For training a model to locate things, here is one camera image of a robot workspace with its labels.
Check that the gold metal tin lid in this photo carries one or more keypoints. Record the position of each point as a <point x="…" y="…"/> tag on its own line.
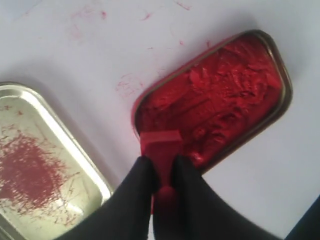
<point x="48" y="183"/>

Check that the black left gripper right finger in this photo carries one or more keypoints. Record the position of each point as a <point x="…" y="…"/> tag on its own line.
<point x="189" y="209"/>

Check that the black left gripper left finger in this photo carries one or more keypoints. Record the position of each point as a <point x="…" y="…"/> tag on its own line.
<point x="126" y="215"/>

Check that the red ink paste tin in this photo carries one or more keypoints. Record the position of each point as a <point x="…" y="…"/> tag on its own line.
<point x="219" y="100"/>

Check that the red plastic stamp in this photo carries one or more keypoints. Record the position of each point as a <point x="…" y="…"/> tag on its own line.
<point x="162" y="147"/>

